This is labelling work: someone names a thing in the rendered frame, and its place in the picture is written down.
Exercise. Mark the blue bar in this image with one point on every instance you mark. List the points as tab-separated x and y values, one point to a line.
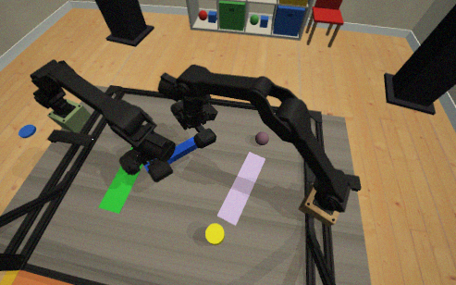
180	150

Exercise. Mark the yellow cylinder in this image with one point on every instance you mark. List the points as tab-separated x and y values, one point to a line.
214	234

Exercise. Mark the lavender rectangle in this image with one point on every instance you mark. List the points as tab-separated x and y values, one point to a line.
241	189

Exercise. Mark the dusty pink ball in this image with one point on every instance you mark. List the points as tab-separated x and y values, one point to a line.
262	138

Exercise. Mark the green rectangle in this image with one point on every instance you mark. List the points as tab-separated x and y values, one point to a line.
118	191

